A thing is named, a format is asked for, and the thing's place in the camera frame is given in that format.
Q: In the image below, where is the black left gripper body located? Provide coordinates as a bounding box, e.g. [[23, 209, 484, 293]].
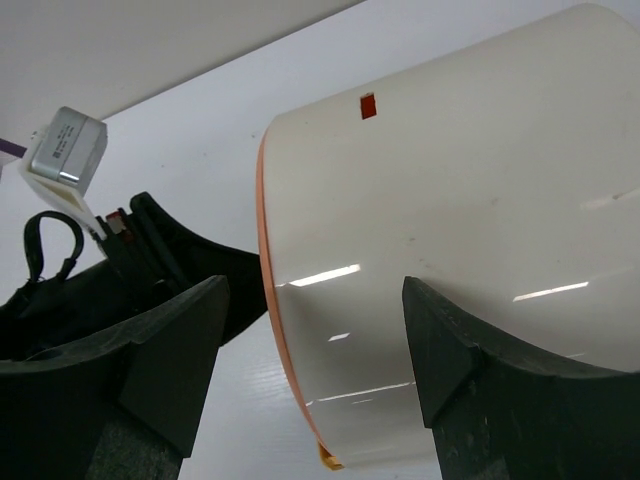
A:
[[1, 192, 267, 360]]

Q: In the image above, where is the orange drawer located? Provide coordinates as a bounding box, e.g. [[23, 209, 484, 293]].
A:
[[317, 442, 344, 471]]

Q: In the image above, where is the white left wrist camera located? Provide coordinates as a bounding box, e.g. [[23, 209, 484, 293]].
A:
[[19, 107, 108, 240]]

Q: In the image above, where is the cream cylindrical drawer organizer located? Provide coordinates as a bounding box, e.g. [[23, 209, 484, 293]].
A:
[[256, 4, 639, 469]]

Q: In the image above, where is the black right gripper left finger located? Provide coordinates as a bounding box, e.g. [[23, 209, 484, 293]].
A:
[[1, 276, 229, 479]]

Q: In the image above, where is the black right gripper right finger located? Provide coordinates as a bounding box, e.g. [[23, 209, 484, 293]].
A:
[[402, 277, 639, 479]]

